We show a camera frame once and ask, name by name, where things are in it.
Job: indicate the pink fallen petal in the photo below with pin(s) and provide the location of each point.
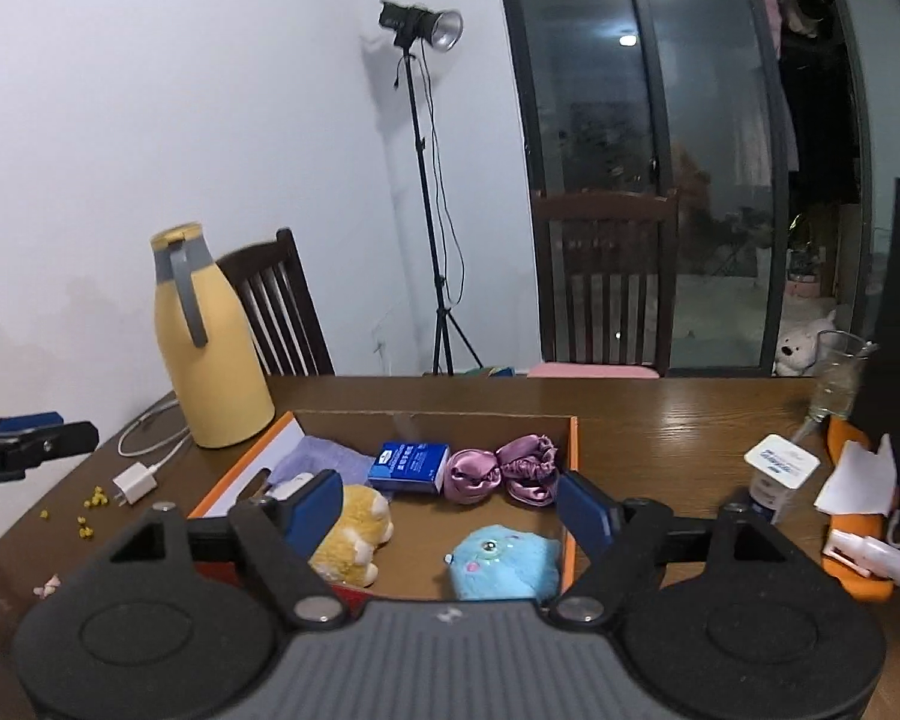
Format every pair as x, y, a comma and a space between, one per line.
47, 588

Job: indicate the glass vase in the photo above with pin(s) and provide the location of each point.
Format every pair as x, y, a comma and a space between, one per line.
838, 373

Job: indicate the dark wooden chair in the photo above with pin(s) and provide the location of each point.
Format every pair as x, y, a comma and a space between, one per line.
606, 269

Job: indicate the blue tissue pack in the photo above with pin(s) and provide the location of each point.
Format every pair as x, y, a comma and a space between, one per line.
409, 467

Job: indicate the white spray bottle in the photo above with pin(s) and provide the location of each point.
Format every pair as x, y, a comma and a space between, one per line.
865, 555

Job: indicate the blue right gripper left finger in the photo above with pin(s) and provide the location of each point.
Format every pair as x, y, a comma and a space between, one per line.
310, 505

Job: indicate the purple satin scrunchie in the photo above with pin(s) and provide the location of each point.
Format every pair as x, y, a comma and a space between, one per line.
528, 466
470, 476

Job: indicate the yellow white plush toy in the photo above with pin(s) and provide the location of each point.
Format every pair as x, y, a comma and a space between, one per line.
346, 555

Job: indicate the yellow thermos jug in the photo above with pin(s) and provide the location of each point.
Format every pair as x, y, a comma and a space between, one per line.
205, 341

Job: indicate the small white blue carton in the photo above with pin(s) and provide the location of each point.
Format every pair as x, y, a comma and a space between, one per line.
778, 469

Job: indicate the yellow petal crumbs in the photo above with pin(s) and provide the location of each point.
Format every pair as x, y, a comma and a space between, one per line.
75, 512

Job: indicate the white plush dog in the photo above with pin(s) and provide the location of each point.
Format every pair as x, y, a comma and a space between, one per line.
798, 348

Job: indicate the red cardboard box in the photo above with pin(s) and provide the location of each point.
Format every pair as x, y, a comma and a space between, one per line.
427, 526

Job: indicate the lavender knitted cloth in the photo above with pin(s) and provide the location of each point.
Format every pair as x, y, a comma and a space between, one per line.
314, 454

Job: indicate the white charger with cable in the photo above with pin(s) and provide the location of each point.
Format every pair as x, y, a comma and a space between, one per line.
139, 479

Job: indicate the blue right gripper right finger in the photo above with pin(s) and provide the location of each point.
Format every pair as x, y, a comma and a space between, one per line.
588, 514

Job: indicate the studio light on stand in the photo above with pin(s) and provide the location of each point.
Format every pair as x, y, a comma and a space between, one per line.
416, 30

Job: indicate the blue plush toy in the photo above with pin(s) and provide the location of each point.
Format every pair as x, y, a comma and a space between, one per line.
499, 563

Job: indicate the orange white object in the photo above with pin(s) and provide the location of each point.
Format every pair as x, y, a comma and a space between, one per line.
870, 589

